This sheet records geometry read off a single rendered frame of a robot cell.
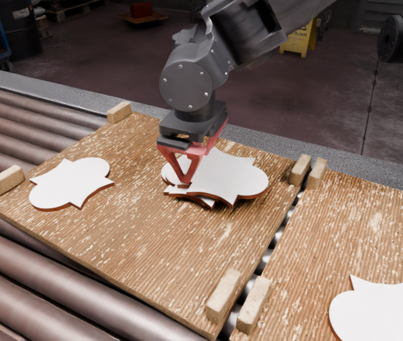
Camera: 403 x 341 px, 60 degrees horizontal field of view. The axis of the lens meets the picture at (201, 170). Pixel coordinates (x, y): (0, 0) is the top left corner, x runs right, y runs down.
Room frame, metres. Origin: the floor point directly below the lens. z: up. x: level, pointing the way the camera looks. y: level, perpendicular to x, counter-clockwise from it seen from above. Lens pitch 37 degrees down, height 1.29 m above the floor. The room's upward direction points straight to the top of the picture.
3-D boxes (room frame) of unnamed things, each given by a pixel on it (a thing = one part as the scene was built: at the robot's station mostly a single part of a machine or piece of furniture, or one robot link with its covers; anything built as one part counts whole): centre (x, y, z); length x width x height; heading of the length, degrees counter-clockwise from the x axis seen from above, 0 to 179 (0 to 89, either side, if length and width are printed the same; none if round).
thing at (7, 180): (0.42, 0.31, 0.95); 0.06 x 0.02 x 0.03; 149
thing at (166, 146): (0.41, 0.02, 1.01); 0.07 x 0.07 x 0.09; 68
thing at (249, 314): (0.21, -0.06, 0.95); 0.06 x 0.02 x 0.03; 151
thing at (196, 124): (0.44, 0.01, 1.08); 0.10 x 0.07 x 0.07; 158
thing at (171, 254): (0.44, 0.07, 0.93); 0.41 x 0.35 x 0.02; 59
